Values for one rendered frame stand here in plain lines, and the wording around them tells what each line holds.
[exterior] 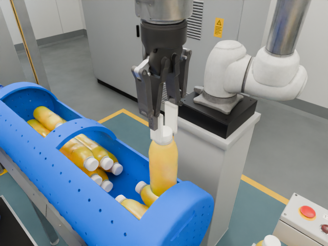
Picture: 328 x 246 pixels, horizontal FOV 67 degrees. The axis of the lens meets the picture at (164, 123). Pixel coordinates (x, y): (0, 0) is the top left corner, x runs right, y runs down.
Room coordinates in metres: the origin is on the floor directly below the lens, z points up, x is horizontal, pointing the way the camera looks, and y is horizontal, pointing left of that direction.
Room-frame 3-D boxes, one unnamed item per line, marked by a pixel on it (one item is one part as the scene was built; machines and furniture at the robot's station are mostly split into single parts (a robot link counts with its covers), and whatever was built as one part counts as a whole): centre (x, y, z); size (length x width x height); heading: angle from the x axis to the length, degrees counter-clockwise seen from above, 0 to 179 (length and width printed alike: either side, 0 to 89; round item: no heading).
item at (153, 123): (0.39, 0.03, 1.41); 0.03 x 0.01 x 0.05; 138
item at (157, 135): (0.40, 0.01, 1.38); 0.03 x 0.01 x 0.07; 48
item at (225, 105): (1.04, -0.24, 1.11); 0.22 x 0.18 x 0.06; 54
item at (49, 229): (0.94, 0.76, 0.31); 0.06 x 0.06 x 0.63; 48
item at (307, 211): (0.40, -0.38, 1.11); 0.04 x 0.04 x 0.01
